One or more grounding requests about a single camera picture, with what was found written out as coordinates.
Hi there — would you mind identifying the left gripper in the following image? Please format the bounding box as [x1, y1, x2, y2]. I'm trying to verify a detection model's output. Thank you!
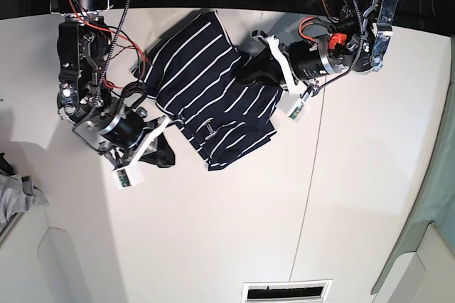
[237, 30, 352, 87]

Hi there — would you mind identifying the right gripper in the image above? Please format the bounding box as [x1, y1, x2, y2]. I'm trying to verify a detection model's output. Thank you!
[73, 81, 177, 169]

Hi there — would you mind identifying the navy white striped t-shirt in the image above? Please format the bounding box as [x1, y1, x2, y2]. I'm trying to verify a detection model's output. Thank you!
[134, 11, 282, 171]

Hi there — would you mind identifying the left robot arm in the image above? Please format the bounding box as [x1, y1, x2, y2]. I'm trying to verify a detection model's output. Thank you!
[235, 0, 399, 96]

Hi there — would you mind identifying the white slotted vent tray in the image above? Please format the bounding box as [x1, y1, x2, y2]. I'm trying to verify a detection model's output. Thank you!
[242, 280, 333, 303]

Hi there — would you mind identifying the grey cloth pile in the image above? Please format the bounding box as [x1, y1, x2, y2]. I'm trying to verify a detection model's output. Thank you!
[1, 171, 48, 229]

